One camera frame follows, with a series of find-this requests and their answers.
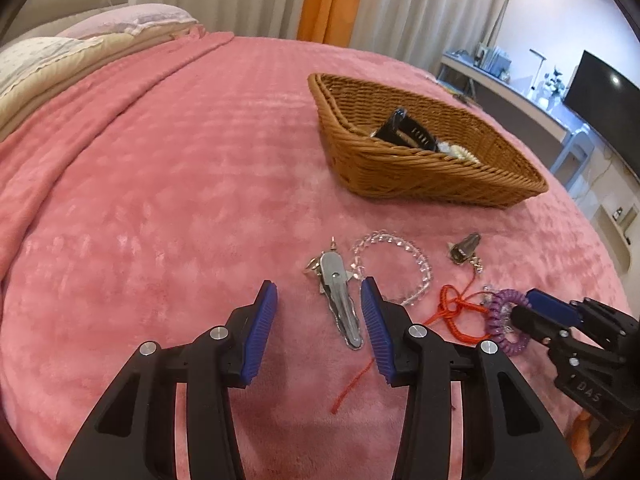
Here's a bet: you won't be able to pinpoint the red cord bracelet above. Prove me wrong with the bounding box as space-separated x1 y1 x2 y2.
329 280 496 414

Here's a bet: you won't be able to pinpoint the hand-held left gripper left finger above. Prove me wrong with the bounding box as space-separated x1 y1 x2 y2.
56 280 279 480

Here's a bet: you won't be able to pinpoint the brown wicker basket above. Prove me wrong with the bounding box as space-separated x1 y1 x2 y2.
307 73 550 209

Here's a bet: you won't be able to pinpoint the white desk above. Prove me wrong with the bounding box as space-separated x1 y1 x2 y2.
437 52 583 186

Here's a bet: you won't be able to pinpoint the beige quilt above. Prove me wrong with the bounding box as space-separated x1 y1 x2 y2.
0 25 208 141

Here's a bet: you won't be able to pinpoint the flower vase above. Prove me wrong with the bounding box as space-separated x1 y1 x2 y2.
542 65 568 107

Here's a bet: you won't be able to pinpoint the small dark pendant clip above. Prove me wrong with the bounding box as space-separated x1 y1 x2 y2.
447 232 484 275

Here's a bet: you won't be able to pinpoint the lilac pillow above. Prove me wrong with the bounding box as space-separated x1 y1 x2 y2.
55 3 201 39

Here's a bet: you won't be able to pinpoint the person's right hand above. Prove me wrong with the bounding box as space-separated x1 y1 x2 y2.
570 408 607 461

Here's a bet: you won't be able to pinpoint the books on desk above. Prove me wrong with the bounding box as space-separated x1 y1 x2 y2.
472 42 513 78

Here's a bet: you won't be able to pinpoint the clear bead bracelet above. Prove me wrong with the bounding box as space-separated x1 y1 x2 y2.
350 231 432 306

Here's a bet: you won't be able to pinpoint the black television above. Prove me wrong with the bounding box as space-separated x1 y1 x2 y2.
564 50 640 181

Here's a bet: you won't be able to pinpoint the white floral pillow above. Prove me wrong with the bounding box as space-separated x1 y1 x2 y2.
0 37 96 98

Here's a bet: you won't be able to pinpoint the orange curtain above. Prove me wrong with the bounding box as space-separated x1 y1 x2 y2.
297 0 371 46

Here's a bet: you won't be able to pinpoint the white desk lamp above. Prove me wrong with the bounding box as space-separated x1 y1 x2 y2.
529 49 551 93

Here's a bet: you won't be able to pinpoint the purple coil hair tie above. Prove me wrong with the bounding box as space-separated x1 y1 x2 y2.
484 288 532 356

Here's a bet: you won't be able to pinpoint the black wrist watch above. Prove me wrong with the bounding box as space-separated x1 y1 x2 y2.
371 107 440 152

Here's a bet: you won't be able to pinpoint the white pearl bracelet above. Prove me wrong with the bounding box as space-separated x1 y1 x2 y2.
440 141 476 163

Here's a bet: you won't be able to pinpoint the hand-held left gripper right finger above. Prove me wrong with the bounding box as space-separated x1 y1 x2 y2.
360 276 586 480

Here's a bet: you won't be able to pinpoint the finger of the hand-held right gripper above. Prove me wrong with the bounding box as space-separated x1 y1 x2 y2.
510 305 602 352
525 288 640 349

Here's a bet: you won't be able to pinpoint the silver hair clip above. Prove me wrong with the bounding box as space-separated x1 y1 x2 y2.
302 237 368 350

